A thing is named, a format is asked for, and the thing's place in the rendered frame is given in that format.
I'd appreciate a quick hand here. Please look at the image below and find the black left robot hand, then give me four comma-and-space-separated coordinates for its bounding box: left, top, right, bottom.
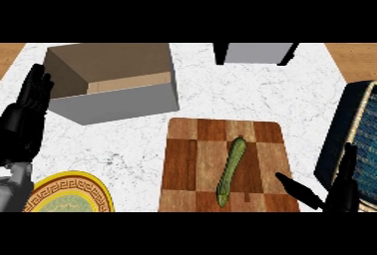
0, 63, 56, 167

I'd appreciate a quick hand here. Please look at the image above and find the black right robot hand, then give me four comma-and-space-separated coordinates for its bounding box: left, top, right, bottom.
273, 141, 362, 213

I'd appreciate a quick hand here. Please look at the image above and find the long green squash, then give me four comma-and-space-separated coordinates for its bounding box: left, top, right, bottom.
214, 134, 247, 209

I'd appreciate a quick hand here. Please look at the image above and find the checkered wooden cutting board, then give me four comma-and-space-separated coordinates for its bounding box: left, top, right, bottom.
158, 117, 301, 213

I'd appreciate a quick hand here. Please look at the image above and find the open brown grey box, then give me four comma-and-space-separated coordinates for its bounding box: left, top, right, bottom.
43, 43, 182, 127

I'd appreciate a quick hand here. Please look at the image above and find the yellow patterned plate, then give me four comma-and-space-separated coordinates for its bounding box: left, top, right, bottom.
22, 170, 117, 213

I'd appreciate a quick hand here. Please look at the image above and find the grey appliance with black legs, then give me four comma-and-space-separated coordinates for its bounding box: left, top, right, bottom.
211, 43, 300, 67

